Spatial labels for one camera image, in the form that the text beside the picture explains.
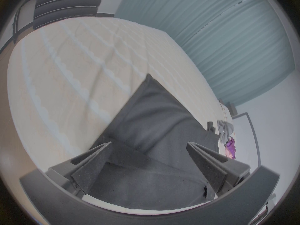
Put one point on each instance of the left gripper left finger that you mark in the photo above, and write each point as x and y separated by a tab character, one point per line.
84	172

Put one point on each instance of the bed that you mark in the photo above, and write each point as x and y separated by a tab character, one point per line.
70	78

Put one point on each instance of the white printed pillow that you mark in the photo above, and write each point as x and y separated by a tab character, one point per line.
226	112

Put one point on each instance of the blue-green curtain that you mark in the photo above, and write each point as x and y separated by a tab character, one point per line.
246	55
168	6

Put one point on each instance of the purple garment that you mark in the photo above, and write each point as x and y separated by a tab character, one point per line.
230	145

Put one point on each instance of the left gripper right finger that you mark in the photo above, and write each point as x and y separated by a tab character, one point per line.
218	172

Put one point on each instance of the black T-shirt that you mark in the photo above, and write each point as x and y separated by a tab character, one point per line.
159	125

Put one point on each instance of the black dressing table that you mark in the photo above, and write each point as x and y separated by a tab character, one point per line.
15	26

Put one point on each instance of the grey garment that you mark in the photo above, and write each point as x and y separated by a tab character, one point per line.
225	130

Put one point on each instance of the black chest of drawers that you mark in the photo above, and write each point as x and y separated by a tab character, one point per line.
65	8

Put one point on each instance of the pink garment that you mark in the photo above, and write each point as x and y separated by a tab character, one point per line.
229	154

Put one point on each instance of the grey bedside table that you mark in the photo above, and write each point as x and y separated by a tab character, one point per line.
233	108

